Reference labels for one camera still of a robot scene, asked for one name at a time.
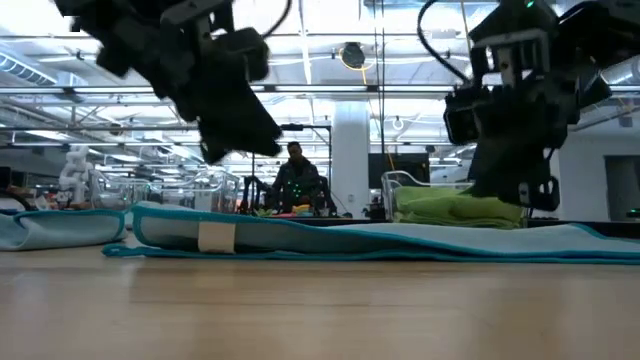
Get clear plastic basket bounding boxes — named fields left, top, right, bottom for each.
left=88, top=167, right=242, bottom=214
left=380, top=169, right=526, bottom=230

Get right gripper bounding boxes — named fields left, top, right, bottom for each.
left=469, top=0, right=614, bottom=213

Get person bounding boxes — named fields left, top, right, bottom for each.
left=269, top=141, right=326, bottom=215

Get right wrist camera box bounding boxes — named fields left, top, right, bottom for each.
left=442, top=85, right=484, bottom=147

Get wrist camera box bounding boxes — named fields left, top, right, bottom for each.
left=217, top=27, right=271, bottom=84
left=442, top=85, right=484, bottom=147

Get black wall monitor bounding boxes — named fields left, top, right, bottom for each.
left=368, top=152, right=431, bottom=190

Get black camera stand frame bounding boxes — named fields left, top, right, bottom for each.
left=248, top=122, right=335, bottom=211

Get black camera cable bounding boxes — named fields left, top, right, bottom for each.
left=416, top=0, right=472, bottom=85

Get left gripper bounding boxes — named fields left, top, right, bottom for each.
left=149, top=0, right=284, bottom=165

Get white towel brand label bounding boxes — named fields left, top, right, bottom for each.
left=198, top=221, right=237, bottom=254

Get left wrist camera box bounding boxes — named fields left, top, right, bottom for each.
left=217, top=27, right=271, bottom=84

